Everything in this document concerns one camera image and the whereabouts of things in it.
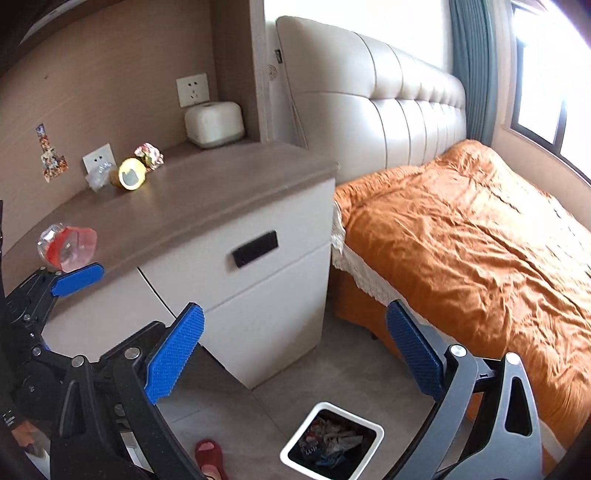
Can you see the dark framed window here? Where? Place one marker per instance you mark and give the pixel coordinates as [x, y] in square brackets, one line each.
[540, 83]

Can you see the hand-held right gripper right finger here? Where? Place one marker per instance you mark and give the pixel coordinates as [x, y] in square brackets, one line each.
[415, 355]

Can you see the clear red plastic cup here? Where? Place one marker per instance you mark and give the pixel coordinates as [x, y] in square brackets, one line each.
[69, 247]

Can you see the orange blanket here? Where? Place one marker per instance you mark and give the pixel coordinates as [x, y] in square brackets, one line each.
[461, 240]

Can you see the cartoon sticker strip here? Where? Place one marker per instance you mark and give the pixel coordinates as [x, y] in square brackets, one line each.
[51, 157]

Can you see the white wall socket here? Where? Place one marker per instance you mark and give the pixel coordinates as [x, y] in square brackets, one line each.
[97, 157]
[191, 90]

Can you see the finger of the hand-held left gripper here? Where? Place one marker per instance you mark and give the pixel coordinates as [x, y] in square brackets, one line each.
[138, 337]
[76, 279]

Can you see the blue grey curtain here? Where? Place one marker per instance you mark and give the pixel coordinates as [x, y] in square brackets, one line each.
[475, 69]

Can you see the white lace bed skirt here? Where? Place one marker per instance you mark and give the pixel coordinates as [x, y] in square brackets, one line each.
[344, 249]

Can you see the white square waste bin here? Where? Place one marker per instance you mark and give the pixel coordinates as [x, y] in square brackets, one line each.
[375, 436]

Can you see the colourful crumpled foil wrapper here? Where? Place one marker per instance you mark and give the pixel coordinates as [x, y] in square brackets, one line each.
[150, 154]

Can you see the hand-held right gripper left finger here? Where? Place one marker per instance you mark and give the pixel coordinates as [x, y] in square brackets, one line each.
[178, 355]

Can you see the cream padded headboard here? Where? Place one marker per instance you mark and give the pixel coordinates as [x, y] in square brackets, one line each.
[369, 101]

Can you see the white drawer cabinet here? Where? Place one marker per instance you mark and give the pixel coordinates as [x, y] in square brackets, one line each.
[258, 314]

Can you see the clear crumpled plastic bag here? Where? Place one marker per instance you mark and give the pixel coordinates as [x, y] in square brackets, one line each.
[98, 179]

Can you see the cream white tissue box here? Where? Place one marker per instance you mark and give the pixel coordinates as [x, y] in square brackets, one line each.
[214, 122]

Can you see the red slipper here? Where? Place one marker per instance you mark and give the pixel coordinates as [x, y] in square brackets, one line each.
[207, 454]

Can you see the pile of wrappers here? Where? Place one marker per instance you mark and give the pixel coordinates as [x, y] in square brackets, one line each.
[330, 436]

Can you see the yellow paper cup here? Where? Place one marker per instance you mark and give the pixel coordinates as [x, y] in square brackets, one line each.
[131, 174]

